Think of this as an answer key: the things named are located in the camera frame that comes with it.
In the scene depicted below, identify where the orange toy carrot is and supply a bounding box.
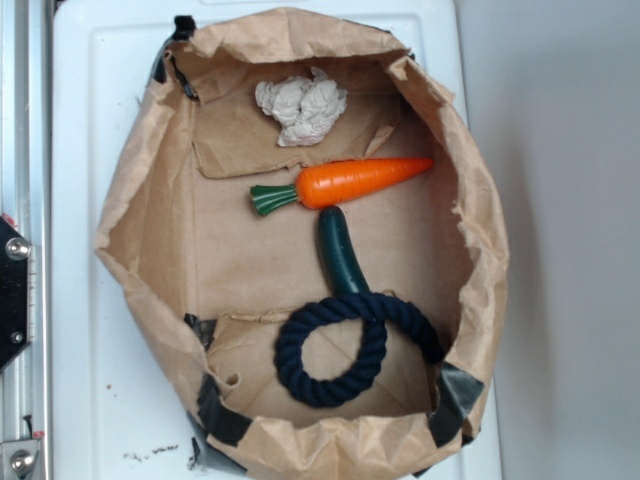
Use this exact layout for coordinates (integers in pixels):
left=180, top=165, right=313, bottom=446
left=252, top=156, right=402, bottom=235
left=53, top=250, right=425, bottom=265
left=250, top=158, right=434, bottom=216

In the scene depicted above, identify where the dark green toy cucumber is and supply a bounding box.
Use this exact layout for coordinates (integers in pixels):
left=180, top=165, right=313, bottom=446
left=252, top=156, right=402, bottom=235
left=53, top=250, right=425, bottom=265
left=317, top=206, right=370, bottom=296

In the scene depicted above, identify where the brown paper bag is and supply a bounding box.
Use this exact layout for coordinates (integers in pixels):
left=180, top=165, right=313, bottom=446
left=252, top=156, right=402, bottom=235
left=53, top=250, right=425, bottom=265
left=96, top=7, right=509, bottom=479

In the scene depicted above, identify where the crumpled white paper ball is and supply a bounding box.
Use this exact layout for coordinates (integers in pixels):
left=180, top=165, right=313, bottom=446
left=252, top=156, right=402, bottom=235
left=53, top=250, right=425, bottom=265
left=254, top=67, right=348, bottom=147

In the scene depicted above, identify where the navy blue rope loop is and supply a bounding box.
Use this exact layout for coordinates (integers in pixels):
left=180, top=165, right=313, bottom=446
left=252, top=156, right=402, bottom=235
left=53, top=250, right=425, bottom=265
left=275, top=291, right=446, bottom=407

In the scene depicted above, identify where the black bracket plate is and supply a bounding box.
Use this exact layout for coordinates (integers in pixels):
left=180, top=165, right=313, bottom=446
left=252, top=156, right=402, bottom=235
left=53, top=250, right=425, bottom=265
left=0, top=215, right=32, bottom=372

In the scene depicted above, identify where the aluminium frame rail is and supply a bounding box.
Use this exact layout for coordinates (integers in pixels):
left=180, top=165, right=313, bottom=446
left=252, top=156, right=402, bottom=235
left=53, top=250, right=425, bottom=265
left=1, top=1, right=53, bottom=479

